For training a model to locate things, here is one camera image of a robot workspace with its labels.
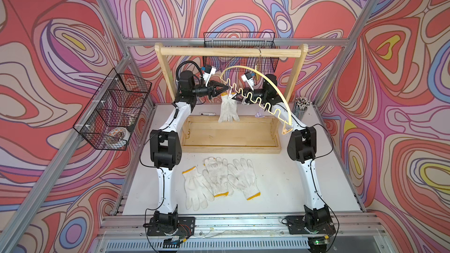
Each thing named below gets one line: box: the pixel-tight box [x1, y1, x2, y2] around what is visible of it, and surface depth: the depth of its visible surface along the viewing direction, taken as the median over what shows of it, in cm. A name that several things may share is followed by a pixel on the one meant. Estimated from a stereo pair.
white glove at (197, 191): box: [182, 166, 215, 211], surface depth 84 cm
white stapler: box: [199, 112, 217, 116], surface depth 114 cm
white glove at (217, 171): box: [203, 156, 230, 198], surface depth 90 cm
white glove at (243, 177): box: [226, 158, 261, 201], surface depth 88 cm
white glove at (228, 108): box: [217, 92, 241, 123], surface depth 89 cm
